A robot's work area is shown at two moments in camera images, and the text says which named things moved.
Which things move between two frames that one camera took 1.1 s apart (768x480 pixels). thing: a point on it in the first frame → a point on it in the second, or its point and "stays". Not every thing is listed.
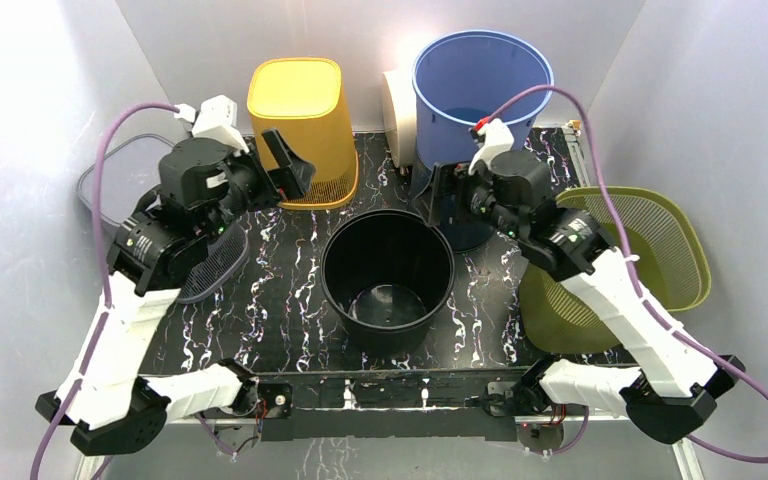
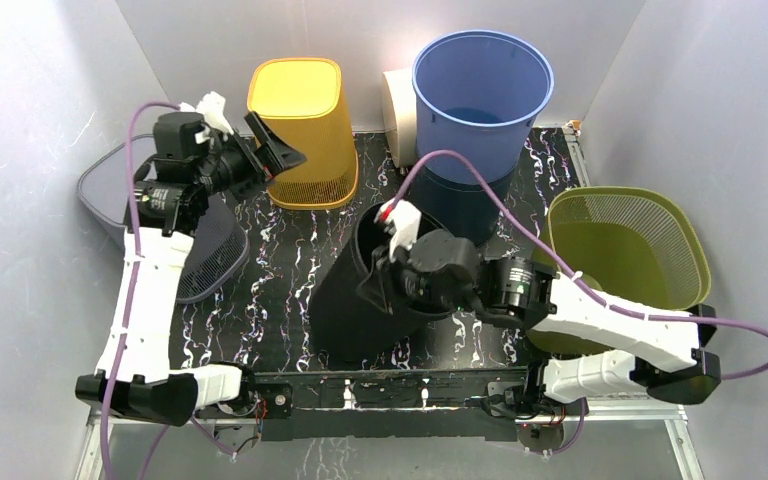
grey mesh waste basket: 131,172 stays
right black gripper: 450,192 → 392,277
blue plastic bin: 461,79 stays
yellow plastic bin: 303,99 stays
